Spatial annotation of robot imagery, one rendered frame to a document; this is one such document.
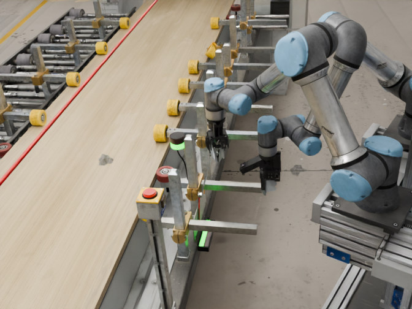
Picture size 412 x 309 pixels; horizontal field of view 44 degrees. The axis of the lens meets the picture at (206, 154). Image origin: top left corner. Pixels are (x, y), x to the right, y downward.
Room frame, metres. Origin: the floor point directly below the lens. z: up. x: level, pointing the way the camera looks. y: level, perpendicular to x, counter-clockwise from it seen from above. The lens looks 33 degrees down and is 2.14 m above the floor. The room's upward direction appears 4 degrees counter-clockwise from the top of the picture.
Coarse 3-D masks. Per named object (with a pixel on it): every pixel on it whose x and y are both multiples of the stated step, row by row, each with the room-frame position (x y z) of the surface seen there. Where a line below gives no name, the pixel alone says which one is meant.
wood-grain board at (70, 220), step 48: (192, 0) 4.21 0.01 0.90; (144, 48) 3.21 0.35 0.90; (192, 48) 3.14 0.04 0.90; (96, 96) 2.55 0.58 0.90; (144, 96) 2.50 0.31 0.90; (192, 96) 2.50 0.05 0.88; (48, 144) 2.07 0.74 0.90; (96, 144) 2.04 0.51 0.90; (144, 144) 2.00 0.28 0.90; (0, 192) 1.71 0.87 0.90; (48, 192) 1.69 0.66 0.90; (96, 192) 1.66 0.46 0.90; (0, 240) 1.41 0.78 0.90; (48, 240) 1.39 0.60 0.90; (96, 240) 1.37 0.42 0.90; (0, 288) 1.18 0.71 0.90; (48, 288) 1.16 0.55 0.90; (96, 288) 1.14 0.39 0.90
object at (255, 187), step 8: (168, 184) 1.75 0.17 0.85; (184, 184) 1.73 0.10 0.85; (208, 184) 1.71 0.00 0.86; (216, 184) 1.71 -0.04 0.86; (224, 184) 1.70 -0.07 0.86; (232, 184) 1.70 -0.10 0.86; (240, 184) 1.69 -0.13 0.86; (248, 184) 1.69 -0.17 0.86; (256, 184) 1.68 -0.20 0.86; (248, 192) 1.67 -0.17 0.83; (256, 192) 1.66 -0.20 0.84
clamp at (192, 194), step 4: (200, 176) 1.76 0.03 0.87; (200, 180) 1.73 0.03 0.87; (200, 184) 1.72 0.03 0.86; (188, 188) 1.68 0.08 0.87; (192, 188) 1.68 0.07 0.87; (196, 188) 1.67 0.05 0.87; (200, 188) 1.71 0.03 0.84; (188, 192) 1.66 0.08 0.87; (192, 192) 1.65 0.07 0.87; (196, 192) 1.66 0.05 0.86; (188, 196) 1.66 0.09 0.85; (192, 196) 1.65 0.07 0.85; (196, 196) 1.65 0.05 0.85; (192, 200) 1.66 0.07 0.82
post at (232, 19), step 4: (232, 16) 2.91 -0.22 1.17; (232, 20) 2.90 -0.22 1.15; (232, 24) 2.90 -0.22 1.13; (232, 28) 2.90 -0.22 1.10; (236, 28) 2.93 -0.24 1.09; (232, 32) 2.90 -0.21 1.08; (236, 32) 2.92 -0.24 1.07; (232, 36) 2.90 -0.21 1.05; (236, 36) 2.91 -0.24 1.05; (232, 40) 2.90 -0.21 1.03; (236, 40) 2.91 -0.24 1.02; (232, 44) 2.90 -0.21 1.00; (236, 44) 2.90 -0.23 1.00; (232, 48) 2.90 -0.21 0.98; (236, 48) 2.90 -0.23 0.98; (236, 60) 2.90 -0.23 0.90; (232, 72) 2.90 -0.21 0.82; (236, 72) 2.90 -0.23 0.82; (232, 76) 2.90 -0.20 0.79; (236, 76) 2.90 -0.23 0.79; (232, 80) 2.90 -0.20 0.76; (236, 80) 2.90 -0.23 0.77
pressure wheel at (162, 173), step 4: (160, 168) 1.79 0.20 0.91; (164, 168) 1.79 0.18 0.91; (168, 168) 1.79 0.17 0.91; (172, 168) 1.78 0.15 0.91; (156, 172) 1.76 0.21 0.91; (160, 172) 1.76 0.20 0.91; (164, 172) 1.76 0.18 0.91; (168, 172) 1.76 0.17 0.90; (156, 176) 1.75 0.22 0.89; (160, 176) 1.73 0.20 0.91; (164, 176) 1.73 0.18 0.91; (160, 180) 1.73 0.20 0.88; (164, 180) 1.73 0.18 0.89; (168, 180) 1.73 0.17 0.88; (168, 188) 1.76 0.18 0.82; (168, 192) 1.76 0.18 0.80
